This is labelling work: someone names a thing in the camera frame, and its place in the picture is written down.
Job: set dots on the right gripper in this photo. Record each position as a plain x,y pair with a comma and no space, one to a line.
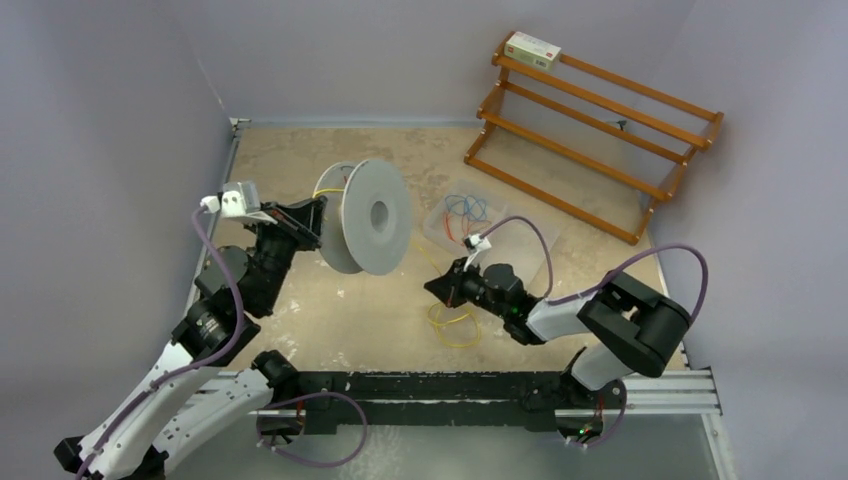
448,288

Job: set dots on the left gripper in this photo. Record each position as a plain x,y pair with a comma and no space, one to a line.
303,229

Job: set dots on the clear plastic divided tray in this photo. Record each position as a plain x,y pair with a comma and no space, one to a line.
466,208

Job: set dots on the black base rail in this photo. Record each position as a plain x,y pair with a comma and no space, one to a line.
537,401

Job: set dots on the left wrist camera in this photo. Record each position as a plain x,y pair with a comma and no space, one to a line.
240,202

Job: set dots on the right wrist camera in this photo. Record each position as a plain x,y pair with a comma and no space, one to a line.
475,244

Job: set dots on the white green box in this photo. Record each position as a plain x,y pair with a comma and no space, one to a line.
532,51

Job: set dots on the white perforated cable spool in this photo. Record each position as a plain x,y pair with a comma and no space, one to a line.
367,223

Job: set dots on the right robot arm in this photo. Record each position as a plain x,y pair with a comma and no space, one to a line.
636,327

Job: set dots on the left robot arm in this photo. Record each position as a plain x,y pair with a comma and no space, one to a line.
156,428

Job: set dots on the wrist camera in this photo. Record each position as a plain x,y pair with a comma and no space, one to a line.
475,244
240,202

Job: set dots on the wooden shelf rack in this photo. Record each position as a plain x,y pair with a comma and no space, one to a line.
489,111

